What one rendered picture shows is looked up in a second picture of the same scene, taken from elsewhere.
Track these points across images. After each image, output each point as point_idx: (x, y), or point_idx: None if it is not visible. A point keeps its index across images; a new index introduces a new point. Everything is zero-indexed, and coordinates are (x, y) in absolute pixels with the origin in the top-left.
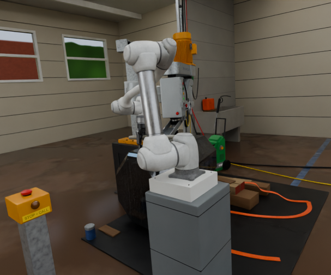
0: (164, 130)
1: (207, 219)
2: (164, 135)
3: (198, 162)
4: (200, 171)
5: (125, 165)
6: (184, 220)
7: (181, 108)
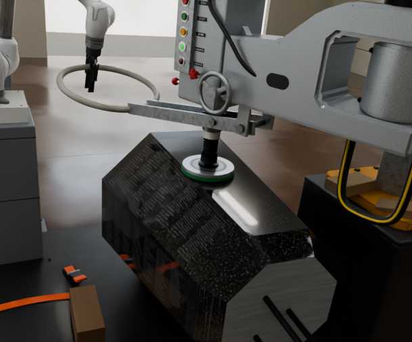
0: (175, 108)
1: None
2: None
3: (143, 222)
4: None
5: None
6: None
7: (180, 72)
